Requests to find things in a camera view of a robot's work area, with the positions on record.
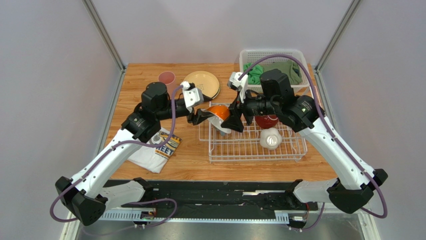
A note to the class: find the dark red ceramic bowl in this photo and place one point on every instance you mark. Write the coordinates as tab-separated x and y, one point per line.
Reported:
266	121

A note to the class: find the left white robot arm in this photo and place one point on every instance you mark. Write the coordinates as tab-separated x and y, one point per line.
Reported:
151	124

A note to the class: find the white plate teal red rim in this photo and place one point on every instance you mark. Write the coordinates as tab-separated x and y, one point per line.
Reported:
211	92

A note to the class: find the olive green shirt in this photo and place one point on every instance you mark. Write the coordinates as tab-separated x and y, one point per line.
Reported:
288	67

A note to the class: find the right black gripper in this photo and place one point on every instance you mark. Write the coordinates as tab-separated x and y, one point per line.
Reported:
240	110

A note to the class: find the white ceramic jar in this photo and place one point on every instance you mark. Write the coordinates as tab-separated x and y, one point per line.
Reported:
270	138

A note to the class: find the pink plastic cup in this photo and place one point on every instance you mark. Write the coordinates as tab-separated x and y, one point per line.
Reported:
169	79

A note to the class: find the bright green towel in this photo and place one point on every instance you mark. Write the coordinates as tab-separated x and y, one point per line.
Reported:
254	75

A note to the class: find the white printed t-shirt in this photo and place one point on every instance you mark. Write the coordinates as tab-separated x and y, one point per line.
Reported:
154	159

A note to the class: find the cream yellow plate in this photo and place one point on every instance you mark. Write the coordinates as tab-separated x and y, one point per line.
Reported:
202	79

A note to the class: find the white wire dish rack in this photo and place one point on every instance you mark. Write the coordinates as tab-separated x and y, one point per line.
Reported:
245	146

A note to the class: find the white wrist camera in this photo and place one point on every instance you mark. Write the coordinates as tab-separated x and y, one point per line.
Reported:
239	82
192	95

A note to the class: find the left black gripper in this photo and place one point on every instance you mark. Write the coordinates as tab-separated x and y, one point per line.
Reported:
200	116

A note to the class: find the orange ceramic bowl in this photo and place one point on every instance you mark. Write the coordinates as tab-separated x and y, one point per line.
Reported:
220	114

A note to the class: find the left aluminium frame post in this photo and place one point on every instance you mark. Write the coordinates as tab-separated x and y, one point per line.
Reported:
101	28

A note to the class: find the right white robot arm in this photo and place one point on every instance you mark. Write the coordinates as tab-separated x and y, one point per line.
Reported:
356	182

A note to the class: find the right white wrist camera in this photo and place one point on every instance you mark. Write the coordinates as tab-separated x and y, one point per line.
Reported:
239	82

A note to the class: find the white plastic laundry basket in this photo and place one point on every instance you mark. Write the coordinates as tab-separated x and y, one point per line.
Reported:
252	55

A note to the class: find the aluminium frame post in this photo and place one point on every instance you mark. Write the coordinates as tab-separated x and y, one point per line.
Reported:
338	33
101	28

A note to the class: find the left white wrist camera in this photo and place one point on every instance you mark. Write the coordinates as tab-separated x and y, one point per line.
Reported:
192	95

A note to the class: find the right aluminium frame post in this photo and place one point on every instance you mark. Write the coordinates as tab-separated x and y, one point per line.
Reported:
338	33

